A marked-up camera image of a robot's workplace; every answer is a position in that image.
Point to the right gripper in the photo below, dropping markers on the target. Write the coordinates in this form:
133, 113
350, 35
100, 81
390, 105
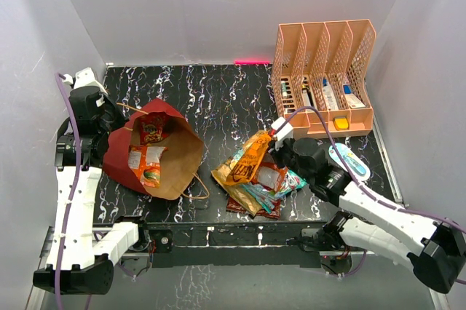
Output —
277, 153

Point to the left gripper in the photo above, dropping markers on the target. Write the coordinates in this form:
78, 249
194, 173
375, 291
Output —
120, 119

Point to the orange Fox's fruits bag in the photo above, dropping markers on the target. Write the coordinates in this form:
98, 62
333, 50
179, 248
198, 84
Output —
144, 161

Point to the gold snack bag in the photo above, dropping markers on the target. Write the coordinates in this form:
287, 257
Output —
240, 195

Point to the red paper bag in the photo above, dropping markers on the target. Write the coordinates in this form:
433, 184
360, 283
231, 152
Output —
179, 163

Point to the teal Fox's candy bag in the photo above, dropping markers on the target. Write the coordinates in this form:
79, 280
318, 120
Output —
268, 197

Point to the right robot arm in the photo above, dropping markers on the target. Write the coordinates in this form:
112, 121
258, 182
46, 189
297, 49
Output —
432, 248

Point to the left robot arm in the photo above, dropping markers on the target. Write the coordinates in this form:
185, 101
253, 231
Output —
77, 264

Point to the yellow item in organizer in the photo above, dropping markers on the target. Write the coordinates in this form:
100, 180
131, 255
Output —
341, 123

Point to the white blue oval package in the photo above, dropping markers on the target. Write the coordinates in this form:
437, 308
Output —
357, 166

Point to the pink desk organizer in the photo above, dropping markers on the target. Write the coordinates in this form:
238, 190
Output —
319, 73

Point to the pink tape strip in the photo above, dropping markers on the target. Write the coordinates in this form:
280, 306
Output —
251, 62

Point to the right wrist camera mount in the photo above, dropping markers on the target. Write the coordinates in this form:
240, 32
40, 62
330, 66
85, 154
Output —
281, 130

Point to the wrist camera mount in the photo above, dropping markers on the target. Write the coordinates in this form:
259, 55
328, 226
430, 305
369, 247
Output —
281, 130
83, 78

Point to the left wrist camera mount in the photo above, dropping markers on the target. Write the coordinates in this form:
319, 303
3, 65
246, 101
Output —
83, 78

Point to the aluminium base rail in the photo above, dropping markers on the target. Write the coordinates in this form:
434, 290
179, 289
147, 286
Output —
254, 265

